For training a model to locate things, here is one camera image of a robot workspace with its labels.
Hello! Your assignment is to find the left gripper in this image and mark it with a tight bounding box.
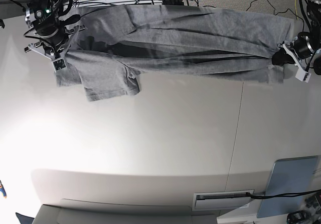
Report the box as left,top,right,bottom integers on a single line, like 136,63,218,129
272,41,313,71

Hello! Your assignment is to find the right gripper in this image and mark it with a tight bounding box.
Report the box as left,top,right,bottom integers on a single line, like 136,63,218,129
24,25,86,64

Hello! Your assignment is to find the grey T-shirt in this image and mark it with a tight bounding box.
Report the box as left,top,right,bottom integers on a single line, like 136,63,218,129
56,5,300,101

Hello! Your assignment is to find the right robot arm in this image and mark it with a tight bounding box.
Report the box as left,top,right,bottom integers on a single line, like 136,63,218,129
24,0,85,71

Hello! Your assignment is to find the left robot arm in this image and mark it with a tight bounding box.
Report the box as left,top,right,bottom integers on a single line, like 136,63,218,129
286,0,320,76

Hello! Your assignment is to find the blue-grey flat board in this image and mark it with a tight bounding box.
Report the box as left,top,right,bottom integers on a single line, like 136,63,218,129
256,156,318,218

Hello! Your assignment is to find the blue orange tool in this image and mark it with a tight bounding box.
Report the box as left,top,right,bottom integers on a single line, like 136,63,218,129
0,181,7,198

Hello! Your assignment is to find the black device bottom right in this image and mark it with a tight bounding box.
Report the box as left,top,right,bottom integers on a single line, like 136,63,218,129
286,210,311,224

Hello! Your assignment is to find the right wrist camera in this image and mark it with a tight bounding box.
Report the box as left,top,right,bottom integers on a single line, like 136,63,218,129
52,58,66,72

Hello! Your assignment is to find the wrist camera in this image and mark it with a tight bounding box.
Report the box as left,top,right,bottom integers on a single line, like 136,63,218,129
52,58,66,72
295,68,311,83

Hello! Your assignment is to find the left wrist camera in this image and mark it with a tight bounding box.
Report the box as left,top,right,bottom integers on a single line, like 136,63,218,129
295,68,311,83

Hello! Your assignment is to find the thin black cable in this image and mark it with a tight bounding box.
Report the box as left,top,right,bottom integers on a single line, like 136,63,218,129
246,0,301,21

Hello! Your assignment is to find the black cable over board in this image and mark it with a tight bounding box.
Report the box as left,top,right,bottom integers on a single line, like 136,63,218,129
247,189,321,200

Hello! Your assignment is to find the white table cable tray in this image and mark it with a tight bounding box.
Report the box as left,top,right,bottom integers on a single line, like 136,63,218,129
192,189,254,211

